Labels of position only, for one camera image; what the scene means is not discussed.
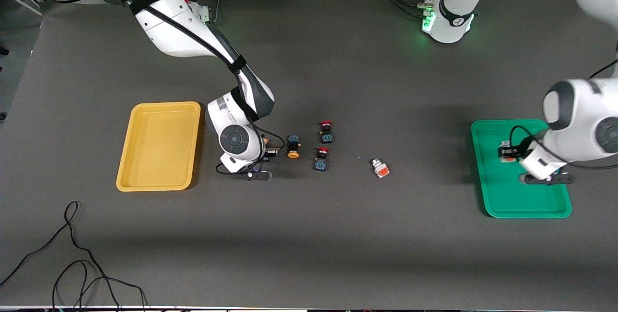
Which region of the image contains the red mushroom push button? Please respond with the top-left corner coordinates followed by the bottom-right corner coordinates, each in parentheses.
top-left (319, 120), bottom-right (336, 144)
top-left (314, 147), bottom-right (331, 172)

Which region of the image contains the yellow plastic tray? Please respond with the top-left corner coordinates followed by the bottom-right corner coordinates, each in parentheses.
top-left (116, 101), bottom-right (201, 192)

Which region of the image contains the thin black loose cable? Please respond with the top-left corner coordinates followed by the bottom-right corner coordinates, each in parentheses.
top-left (0, 201), bottom-right (148, 310)
top-left (52, 260), bottom-right (121, 310)

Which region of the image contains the green plastic tray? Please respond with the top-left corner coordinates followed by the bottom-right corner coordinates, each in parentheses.
top-left (471, 119), bottom-right (572, 219)

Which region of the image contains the dark grey table mat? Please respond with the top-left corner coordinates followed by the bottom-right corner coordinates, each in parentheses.
top-left (0, 0), bottom-right (618, 309)

